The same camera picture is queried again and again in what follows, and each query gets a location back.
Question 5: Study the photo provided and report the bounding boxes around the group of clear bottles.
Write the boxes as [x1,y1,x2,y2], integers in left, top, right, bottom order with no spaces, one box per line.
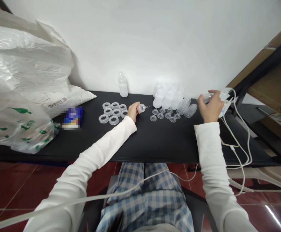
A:
[153,81,186,110]

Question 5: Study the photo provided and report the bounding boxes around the black shelf with cardboard boxes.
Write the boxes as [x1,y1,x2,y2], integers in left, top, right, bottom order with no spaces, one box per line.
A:
[226,19,281,158]

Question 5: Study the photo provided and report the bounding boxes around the blue carton box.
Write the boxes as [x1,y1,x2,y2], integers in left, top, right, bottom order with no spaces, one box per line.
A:
[61,105,84,130]

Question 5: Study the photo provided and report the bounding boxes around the clear cap with teat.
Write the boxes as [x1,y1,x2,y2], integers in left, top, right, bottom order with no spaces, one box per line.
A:
[136,102,151,114]

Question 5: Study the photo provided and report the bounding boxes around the person's right hand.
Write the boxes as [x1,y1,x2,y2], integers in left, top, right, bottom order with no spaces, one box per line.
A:
[197,90,226,124]

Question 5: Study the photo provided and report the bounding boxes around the stack of clear caps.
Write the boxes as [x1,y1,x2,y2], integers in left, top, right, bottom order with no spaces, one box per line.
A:
[176,97,192,115]
[184,103,198,119]

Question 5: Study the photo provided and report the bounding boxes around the group of small clear teats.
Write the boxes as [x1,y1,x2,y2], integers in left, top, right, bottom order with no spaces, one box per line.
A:
[150,107,182,123]

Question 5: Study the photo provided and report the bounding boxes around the large white plastic bag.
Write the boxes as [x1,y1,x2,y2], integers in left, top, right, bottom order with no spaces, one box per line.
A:
[0,5,76,103]

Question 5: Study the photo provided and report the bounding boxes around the tall capped clear bottle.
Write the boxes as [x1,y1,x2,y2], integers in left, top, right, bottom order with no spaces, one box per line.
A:
[117,72,129,98]

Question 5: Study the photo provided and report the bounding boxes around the white power strip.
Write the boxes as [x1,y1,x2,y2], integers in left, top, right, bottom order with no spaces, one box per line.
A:
[217,88,235,119]

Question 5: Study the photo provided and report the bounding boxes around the person's left hand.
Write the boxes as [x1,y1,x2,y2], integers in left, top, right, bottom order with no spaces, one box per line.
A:
[126,102,141,124]

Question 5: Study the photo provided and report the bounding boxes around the group of clear plastic rings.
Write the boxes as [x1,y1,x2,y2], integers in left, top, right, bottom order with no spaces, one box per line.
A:
[98,101,129,126]

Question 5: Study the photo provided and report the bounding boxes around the beige plastic stool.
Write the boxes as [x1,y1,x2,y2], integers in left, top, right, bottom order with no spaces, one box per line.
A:
[227,166,281,197]

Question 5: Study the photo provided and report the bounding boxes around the person's legs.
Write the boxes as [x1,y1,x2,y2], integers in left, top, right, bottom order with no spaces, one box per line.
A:
[96,162,195,232]

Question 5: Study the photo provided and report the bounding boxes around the white charging cable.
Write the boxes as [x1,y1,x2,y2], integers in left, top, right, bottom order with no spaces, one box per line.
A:
[221,89,253,169]

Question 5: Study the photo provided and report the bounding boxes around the long white cable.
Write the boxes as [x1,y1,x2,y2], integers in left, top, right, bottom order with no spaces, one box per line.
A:
[0,164,199,232]

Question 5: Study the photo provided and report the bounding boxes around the white printed pouch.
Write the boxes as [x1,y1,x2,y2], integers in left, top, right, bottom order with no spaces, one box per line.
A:
[37,84,98,119]

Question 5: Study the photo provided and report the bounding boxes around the clear plastic bottle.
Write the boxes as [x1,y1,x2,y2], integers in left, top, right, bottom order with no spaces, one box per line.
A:
[198,93,219,104]

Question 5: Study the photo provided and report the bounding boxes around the green printed plastic bag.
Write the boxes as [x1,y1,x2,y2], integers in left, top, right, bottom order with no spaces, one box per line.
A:
[0,81,61,155]

